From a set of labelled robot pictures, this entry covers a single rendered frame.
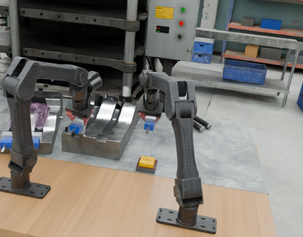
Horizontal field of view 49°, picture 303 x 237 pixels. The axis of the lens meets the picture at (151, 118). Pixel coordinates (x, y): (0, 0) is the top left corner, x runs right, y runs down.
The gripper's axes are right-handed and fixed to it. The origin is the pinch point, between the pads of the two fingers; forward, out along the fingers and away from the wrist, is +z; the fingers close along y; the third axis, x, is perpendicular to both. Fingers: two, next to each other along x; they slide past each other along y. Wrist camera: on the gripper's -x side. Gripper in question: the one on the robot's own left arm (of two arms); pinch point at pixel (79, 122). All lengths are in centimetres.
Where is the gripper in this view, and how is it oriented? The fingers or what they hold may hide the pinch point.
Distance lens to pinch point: 146.2
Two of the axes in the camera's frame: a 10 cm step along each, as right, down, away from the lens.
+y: -9.6, -2.8, 0.7
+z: -1.5, 7.1, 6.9
